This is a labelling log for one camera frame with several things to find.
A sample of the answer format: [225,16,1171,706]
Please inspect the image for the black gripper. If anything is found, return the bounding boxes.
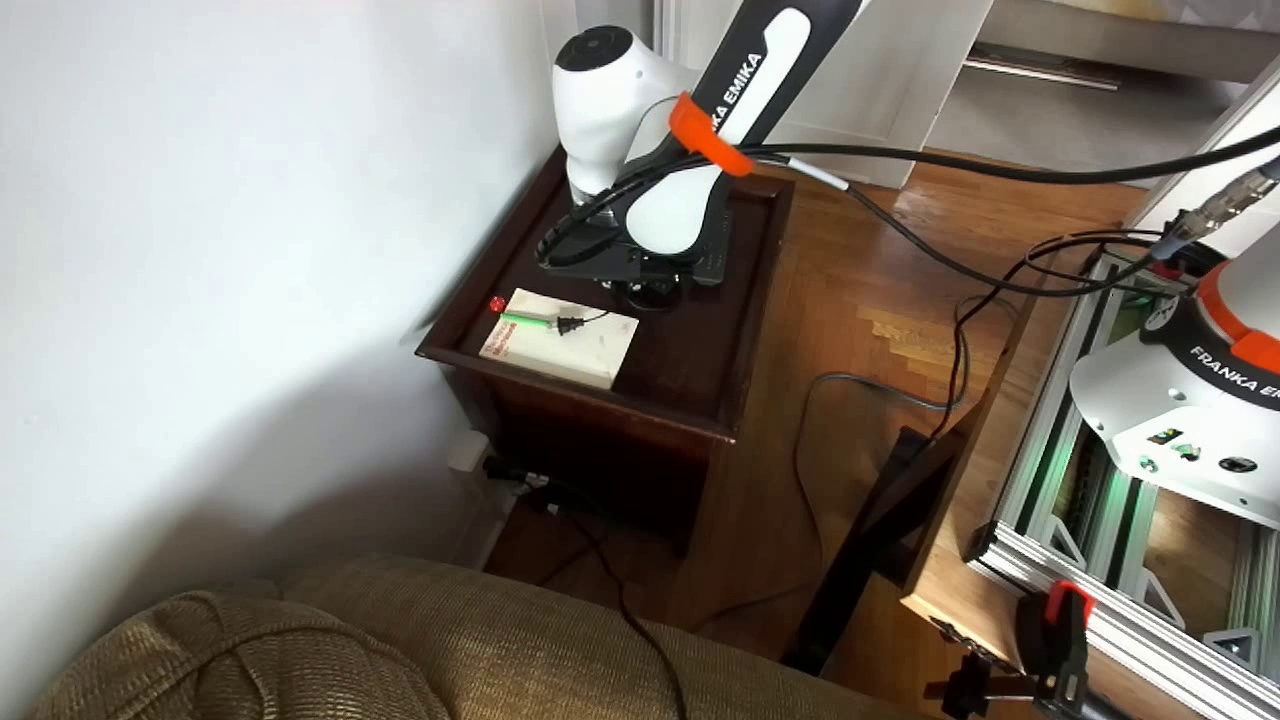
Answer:
[537,184,636,273]

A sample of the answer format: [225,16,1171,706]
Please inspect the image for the long black remote control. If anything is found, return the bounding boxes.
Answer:
[590,257,687,304]

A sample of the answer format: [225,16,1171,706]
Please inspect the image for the white flat box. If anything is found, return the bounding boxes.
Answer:
[474,283,642,397]

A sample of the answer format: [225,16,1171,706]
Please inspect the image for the grey black remote control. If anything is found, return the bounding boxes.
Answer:
[692,197,738,293]

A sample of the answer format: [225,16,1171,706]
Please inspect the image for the dark wooden side table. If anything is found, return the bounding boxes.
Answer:
[410,137,799,555]

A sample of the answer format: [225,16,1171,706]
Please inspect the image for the white power strip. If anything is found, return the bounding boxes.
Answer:
[446,432,555,520]

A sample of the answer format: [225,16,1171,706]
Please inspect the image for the black leaning panel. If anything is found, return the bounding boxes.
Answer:
[780,420,974,678]

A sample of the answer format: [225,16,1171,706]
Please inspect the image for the tan fabric sofa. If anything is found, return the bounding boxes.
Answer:
[22,555,934,720]

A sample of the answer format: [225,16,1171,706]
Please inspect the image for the wooden cart platform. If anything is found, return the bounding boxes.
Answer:
[898,273,1110,720]

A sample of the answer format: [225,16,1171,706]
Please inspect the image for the orange black clamp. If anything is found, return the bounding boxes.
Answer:
[923,575,1101,720]

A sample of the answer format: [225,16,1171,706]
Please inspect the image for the white board panel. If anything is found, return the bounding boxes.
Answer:
[1135,55,1280,266]

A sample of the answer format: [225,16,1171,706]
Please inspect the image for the thin cable with silver connector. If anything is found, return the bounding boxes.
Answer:
[780,154,1270,295]

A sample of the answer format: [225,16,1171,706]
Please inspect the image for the black floor power cable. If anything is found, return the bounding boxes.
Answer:
[524,486,692,720]

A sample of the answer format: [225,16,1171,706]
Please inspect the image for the thin black robot cables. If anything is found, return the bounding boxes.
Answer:
[786,226,1204,538]

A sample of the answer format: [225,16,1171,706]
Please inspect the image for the aluminium profile frame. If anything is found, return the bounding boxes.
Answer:
[967,251,1280,720]

